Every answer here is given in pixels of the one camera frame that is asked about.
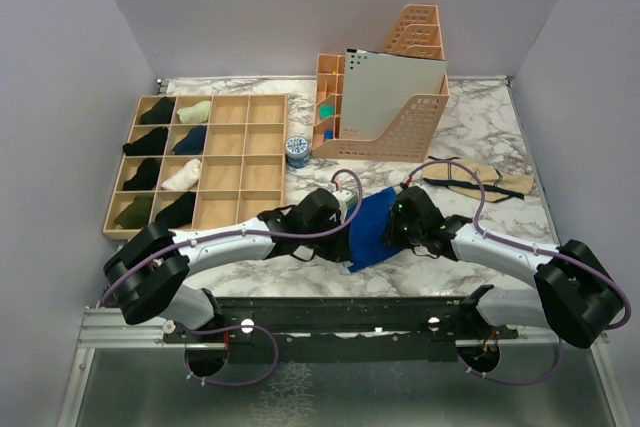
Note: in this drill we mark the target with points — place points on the beige underwear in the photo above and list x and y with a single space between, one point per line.
499 186

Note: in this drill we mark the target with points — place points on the pale green rolled sock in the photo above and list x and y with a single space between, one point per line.
195 114

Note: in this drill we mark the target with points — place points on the dark green rolled sock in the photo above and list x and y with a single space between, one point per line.
135 215

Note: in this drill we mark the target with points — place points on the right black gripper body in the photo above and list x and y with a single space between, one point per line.
401 233

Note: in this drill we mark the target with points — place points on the white rolled sock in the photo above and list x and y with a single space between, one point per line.
185 177

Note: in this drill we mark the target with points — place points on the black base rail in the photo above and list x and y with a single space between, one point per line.
330 329

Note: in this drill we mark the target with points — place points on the grey white folder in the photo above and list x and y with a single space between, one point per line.
377 85

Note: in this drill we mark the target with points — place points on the wooden compartment tray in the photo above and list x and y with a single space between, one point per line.
243 162

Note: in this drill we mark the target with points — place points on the blue boxer underwear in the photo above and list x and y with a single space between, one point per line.
367 229

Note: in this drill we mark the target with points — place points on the black rolled sock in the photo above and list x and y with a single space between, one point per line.
145 177
179 213
160 113
151 144

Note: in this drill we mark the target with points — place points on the blue patterned round tin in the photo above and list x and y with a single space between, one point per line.
297 151

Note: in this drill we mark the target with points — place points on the navy rolled sock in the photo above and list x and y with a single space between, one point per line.
193 143

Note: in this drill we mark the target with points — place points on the aluminium extrusion rail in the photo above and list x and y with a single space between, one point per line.
105 328

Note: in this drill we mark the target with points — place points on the black rolled sock bottom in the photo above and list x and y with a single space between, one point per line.
179 213

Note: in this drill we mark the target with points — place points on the peach file organizer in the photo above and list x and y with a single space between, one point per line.
416 33

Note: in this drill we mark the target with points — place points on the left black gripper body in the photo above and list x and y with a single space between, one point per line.
327 247

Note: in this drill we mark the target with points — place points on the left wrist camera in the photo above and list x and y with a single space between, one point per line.
347 199

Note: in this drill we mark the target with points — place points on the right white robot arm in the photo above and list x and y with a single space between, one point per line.
568 290

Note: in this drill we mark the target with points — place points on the black rolled sock top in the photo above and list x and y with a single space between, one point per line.
160 113

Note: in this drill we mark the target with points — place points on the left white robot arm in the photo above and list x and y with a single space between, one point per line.
146 276

